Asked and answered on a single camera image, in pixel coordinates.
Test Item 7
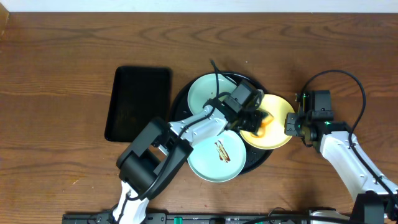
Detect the yellow green scrub sponge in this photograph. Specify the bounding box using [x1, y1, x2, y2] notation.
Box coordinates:
[251, 113, 274, 138]

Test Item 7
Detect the yellow plate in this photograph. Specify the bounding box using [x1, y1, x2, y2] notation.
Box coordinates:
[240, 94, 294, 150]

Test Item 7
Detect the light blue plate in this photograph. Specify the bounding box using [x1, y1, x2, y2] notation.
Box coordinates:
[187, 131, 246, 182]
[187, 73, 237, 114]

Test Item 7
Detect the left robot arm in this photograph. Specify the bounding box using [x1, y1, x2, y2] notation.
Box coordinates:
[112, 80, 265, 223]

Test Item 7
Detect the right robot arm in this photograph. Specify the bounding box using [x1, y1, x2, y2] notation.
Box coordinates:
[285, 90, 397, 223]

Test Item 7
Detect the black round tray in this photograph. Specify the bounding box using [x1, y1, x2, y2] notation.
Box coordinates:
[169, 71, 273, 175]

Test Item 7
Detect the black rectangular tray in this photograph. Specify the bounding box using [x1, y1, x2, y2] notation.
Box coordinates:
[104, 65, 172, 142]

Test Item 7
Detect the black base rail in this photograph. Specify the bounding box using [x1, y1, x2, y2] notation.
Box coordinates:
[61, 212, 352, 224]

